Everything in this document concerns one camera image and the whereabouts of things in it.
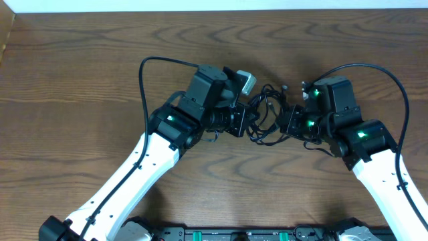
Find black usb cable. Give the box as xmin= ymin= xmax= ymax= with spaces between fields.
xmin=245 ymin=83 xmax=292 ymax=147

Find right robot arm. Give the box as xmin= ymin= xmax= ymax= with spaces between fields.
xmin=278 ymin=76 xmax=427 ymax=240

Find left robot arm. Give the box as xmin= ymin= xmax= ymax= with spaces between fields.
xmin=39 ymin=65 xmax=258 ymax=240

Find wooden side panel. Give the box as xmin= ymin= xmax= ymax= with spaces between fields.
xmin=0 ymin=0 xmax=15 ymax=59

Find right camera cable black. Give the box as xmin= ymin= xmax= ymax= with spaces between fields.
xmin=309 ymin=62 xmax=428 ymax=232

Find camera cable black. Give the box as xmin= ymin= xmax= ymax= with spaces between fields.
xmin=309 ymin=62 xmax=428 ymax=232
xmin=78 ymin=56 xmax=199 ymax=241

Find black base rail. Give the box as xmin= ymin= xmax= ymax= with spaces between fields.
xmin=153 ymin=226 xmax=395 ymax=241

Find left camera cable black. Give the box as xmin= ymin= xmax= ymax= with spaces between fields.
xmin=78 ymin=56 xmax=199 ymax=241

